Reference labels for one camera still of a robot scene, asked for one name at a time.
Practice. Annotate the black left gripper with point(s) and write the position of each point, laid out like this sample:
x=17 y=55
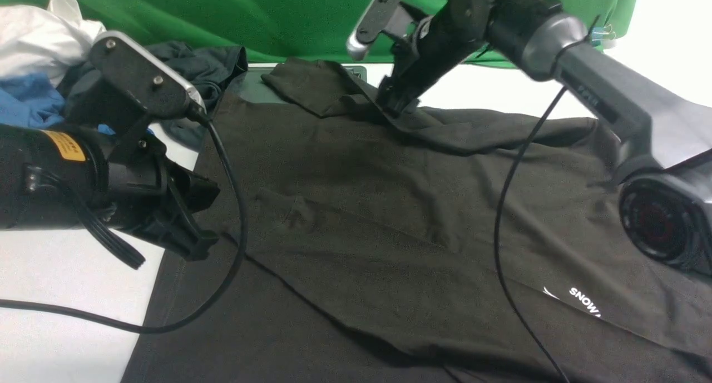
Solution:
x=118 y=176

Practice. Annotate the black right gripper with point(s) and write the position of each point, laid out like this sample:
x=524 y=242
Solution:
x=438 y=45

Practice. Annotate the dark gray long-sleeve top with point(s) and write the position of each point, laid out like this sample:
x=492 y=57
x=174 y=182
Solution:
x=370 y=258

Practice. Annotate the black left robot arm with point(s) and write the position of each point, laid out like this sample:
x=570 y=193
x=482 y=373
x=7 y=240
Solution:
x=33 y=184

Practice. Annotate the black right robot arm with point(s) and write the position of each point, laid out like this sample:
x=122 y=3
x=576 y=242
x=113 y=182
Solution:
x=662 y=141

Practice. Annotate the green backdrop cloth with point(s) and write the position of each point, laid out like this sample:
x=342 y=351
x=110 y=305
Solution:
x=271 y=30

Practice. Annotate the dark teal crumpled garment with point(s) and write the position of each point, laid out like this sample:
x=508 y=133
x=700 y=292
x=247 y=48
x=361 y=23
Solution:
x=210 y=70

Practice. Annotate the blue crumpled garment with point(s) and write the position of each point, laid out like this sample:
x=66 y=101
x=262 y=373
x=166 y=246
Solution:
x=32 y=103

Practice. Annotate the dark gray flat tray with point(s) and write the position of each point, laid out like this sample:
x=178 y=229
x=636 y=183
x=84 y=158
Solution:
x=316 y=85

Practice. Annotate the blue binder clip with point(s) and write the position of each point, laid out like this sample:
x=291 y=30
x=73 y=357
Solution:
x=602 y=36

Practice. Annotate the white crumpled garment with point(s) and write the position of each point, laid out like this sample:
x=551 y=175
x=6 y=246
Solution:
x=49 y=41

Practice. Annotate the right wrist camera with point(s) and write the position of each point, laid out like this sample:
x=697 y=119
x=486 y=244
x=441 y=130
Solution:
x=372 y=22

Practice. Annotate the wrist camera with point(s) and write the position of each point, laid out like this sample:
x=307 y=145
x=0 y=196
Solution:
x=144 y=80
x=372 y=22

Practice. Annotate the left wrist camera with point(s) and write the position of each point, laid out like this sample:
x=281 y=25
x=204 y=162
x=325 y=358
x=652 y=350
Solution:
x=144 y=80

